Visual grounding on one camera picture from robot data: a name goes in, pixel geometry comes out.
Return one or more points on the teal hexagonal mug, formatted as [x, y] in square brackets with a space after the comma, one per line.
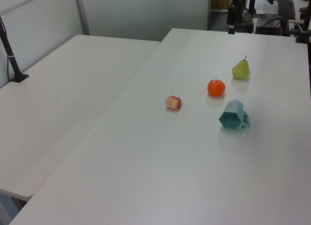
[235, 108]

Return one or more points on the wooden shelf cabinet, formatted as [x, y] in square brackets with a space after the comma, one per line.
[219, 0]

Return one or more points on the black equipment box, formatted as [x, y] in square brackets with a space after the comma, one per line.
[272, 27]

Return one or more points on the black office chair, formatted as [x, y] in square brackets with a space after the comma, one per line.
[286, 7]

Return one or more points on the green toy pear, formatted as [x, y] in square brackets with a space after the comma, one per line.
[240, 70]

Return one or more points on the black table clamp stand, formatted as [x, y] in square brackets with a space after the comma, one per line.
[303, 35]

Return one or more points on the orange toy mandarin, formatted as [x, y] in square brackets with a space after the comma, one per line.
[216, 88]

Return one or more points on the red and cream toy strawberry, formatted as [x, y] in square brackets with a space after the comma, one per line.
[173, 102]

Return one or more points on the black pole with base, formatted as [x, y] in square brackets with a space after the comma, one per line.
[11, 57]

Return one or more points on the grey partition frame post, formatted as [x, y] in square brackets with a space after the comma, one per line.
[82, 13]

